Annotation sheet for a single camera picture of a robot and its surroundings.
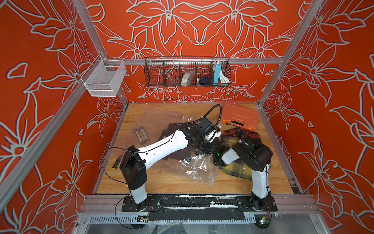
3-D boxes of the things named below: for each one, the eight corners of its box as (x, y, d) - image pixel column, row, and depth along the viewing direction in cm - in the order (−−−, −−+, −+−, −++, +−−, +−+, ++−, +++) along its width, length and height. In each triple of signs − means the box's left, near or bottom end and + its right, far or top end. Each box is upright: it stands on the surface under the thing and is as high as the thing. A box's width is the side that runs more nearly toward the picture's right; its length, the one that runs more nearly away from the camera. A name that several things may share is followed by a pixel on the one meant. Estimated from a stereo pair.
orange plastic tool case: (217, 121, 109) (218, 117, 105) (224, 104, 121) (225, 100, 117) (254, 133, 101) (256, 130, 98) (257, 114, 113) (260, 110, 110)
